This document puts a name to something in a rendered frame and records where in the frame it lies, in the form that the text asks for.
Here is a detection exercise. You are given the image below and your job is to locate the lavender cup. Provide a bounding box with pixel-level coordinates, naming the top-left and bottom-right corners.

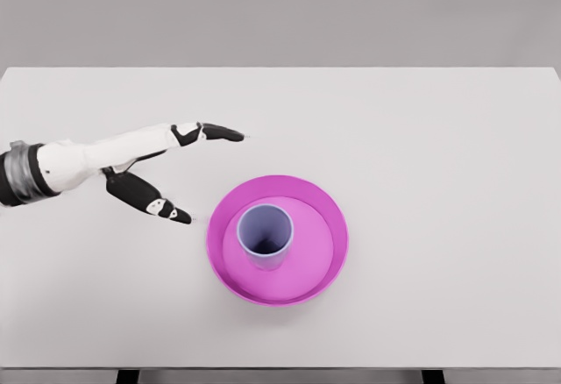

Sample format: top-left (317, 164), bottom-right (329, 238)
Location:
top-left (237, 203), bottom-right (294, 272)

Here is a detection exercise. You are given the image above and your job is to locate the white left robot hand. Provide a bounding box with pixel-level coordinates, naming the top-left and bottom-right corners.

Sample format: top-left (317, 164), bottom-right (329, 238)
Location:
top-left (81, 121), bottom-right (246, 226)

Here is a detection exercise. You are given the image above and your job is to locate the magenta plate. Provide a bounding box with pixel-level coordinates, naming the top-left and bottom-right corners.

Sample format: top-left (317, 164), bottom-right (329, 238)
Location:
top-left (205, 174), bottom-right (350, 307)

